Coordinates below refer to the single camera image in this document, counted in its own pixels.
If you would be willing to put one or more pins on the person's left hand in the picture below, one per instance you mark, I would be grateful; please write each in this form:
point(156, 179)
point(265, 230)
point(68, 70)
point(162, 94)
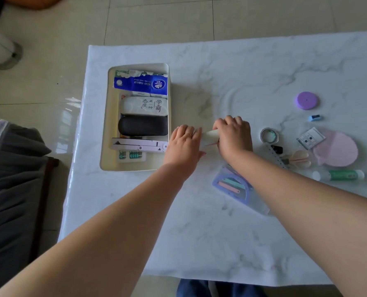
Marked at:
point(185, 148)

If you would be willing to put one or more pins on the person's right hand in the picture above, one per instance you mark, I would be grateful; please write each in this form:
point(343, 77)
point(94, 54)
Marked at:
point(234, 137)

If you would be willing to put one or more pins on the pink bunny pouch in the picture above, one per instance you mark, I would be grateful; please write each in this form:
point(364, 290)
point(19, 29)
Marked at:
point(209, 137)

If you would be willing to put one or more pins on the pale green tape roll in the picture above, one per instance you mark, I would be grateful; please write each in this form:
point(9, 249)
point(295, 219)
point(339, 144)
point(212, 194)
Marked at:
point(263, 135)

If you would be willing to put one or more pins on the black binder clip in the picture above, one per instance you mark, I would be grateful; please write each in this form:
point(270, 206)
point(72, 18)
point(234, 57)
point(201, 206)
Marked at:
point(277, 149)

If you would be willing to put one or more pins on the white folding phone stand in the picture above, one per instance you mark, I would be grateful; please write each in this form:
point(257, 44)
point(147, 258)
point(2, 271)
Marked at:
point(140, 145)

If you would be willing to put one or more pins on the black glasses case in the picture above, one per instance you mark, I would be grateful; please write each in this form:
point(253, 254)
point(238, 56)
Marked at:
point(143, 125)

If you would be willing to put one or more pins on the clear purple pencil case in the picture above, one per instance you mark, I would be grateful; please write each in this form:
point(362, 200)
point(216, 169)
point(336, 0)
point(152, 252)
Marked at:
point(236, 185)

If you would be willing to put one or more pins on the white abacus colourful beads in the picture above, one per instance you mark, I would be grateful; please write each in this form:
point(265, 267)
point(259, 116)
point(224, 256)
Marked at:
point(131, 156)

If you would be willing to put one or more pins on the white printed glasses case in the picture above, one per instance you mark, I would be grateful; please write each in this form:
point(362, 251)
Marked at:
point(134, 106)

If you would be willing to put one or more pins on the pink scissors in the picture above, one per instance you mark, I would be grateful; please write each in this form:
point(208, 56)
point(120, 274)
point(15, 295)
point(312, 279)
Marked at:
point(301, 159)

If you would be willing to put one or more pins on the white card black squares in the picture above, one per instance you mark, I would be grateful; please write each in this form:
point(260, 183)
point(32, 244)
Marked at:
point(310, 138)

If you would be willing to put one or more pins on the blue tissue pack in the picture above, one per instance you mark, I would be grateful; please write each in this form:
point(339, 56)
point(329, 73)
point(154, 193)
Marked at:
point(140, 83)

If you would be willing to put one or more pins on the cream plastic tray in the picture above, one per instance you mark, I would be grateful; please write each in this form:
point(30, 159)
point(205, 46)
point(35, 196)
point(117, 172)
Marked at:
point(109, 120)

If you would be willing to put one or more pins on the purple round disc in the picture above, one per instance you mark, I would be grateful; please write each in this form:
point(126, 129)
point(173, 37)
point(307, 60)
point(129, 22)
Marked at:
point(307, 100)

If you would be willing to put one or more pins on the small blue sharpener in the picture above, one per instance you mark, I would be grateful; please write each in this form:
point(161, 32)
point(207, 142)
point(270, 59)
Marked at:
point(315, 118)

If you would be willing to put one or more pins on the pink round pad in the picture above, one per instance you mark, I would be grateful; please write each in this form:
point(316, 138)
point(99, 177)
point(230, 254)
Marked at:
point(338, 148)

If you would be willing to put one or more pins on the green white glue stick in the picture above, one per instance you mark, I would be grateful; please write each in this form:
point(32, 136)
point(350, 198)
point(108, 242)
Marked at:
point(341, 175)

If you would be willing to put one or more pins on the person's left forearm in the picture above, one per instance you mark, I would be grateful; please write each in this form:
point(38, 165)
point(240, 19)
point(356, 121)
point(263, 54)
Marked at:
point(93, 244)

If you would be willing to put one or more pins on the person's right forearm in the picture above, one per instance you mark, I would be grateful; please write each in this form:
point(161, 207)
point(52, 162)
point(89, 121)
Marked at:
point(310, 207)

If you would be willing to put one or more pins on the person's dark blue trousers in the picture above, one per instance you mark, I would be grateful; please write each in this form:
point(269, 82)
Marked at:
point(202, 289)

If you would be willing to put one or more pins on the white marble table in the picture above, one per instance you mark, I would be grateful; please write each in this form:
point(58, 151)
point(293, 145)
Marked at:
point(233, 74)

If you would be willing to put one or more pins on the dark grey pleated fabric seat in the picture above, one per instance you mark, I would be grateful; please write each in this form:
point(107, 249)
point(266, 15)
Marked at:
point(13, 197)

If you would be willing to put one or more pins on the white cylinder grey base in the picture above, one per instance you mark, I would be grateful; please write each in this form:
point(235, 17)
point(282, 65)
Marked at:
point(1, 46)

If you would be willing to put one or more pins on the orange leather pouf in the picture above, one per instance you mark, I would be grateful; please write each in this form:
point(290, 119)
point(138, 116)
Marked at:
point(32, 1)

